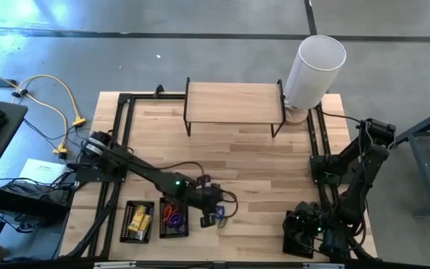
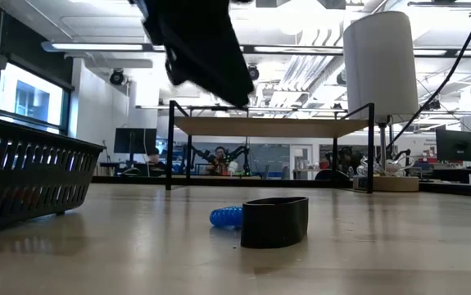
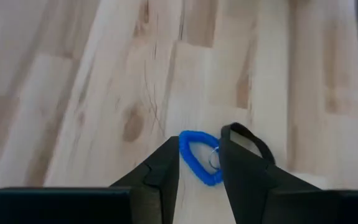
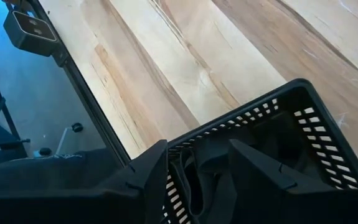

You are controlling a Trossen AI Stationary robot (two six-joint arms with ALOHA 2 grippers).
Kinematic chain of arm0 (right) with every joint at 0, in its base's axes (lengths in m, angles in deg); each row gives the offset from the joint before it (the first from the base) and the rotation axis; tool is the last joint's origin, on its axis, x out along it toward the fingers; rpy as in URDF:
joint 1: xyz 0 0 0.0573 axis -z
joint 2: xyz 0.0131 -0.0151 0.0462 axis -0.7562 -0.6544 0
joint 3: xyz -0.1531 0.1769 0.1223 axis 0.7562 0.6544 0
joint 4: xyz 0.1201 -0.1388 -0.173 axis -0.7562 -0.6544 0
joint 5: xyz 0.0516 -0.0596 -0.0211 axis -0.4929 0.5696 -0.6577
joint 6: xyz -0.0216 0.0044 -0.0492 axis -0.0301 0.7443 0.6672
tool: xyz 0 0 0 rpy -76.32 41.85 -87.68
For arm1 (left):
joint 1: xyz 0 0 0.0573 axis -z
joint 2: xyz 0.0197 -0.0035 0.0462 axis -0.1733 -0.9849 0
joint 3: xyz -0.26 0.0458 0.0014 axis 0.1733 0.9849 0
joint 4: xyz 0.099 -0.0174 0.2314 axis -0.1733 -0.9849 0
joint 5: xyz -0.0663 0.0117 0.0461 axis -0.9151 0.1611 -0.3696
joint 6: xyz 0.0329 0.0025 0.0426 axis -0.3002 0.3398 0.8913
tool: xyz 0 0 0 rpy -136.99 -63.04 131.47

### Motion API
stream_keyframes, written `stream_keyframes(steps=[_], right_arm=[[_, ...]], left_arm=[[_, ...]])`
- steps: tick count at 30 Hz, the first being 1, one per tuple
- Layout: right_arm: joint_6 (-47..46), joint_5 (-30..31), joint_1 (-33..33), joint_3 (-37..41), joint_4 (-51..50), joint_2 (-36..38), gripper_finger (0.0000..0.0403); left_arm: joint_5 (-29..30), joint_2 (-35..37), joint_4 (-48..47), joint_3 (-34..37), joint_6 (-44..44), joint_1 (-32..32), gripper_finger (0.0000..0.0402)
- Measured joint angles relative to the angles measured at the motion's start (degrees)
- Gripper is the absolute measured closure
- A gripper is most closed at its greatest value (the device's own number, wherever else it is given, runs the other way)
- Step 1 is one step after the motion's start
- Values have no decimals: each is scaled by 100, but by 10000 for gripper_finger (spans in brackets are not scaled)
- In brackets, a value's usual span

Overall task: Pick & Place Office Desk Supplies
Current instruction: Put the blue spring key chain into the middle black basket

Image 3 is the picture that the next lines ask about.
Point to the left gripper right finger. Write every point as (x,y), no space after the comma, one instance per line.
(247,186)

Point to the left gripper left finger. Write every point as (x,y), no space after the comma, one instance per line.
(160,186)

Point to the blue coil wristband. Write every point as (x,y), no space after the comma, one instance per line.
(187,154)

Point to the black elastic band loop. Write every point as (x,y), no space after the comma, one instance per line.
(261,144)

